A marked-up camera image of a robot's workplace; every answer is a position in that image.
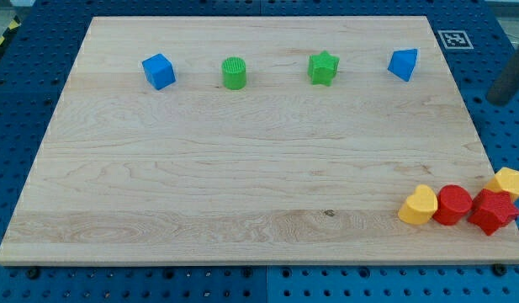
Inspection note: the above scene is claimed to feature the red star block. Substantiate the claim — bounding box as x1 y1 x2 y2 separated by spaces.
468 189 519 236

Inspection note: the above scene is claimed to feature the white fiducial marker tag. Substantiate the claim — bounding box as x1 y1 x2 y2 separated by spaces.
437 29 474 50

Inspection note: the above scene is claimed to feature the yellow heart block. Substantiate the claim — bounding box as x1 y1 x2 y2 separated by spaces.
398 184 438 225

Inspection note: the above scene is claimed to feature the blue triangle block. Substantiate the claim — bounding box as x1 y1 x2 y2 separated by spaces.
388 49 419 82

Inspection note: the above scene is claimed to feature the red cylinder block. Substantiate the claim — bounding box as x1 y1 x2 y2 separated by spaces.
432 184 473 226

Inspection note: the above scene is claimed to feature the blue cube block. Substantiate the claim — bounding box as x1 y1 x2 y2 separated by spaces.
141 54 176 90

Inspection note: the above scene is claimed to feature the wooden board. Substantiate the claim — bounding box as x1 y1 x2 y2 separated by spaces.
0 16 519 266

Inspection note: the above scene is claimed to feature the yellow black hazard tape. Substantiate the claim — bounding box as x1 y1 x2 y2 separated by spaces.
0 15 22 57

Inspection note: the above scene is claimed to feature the green cylinder block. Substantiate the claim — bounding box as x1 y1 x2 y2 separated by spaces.
221 56 246 90

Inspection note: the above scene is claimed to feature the yellow hexagon block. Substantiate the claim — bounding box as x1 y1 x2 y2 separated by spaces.
484 167 519 203

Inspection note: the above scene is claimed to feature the green star block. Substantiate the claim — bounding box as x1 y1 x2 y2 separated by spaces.
307 50 340 87

